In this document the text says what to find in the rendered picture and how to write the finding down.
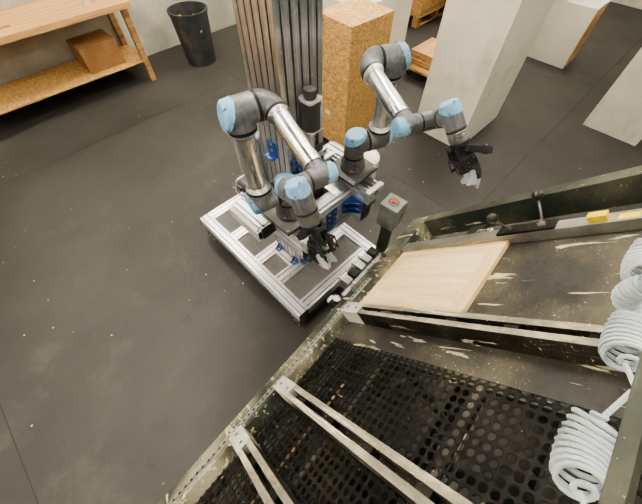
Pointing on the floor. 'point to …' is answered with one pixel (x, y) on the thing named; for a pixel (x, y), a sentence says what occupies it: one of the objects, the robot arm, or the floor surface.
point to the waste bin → (193, 31)
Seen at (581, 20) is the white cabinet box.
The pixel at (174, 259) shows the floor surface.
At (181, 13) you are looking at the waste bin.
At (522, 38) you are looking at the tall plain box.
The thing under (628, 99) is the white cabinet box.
